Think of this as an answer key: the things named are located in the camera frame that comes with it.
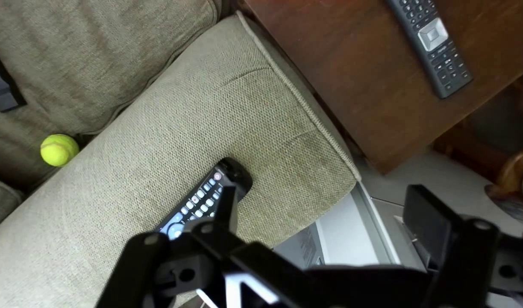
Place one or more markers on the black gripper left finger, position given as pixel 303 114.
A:
pixel 226 206

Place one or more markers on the small dark grey object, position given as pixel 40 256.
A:
pixel 4 86

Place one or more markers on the dark brown wooden side table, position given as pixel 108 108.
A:
pixel 358 74

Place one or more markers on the yellow tennis ball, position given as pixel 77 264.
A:
pixel 59 150

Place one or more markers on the black remote with blue buttons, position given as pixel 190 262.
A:
pixel 207 197

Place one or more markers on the white portable air conditioner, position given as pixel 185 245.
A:
pixel 341 233

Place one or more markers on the dark grey remote control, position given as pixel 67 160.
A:
pixel 435 45

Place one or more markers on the beige fabric couch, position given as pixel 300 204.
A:
pixel 187 114

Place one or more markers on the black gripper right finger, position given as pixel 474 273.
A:
pixel 433 221

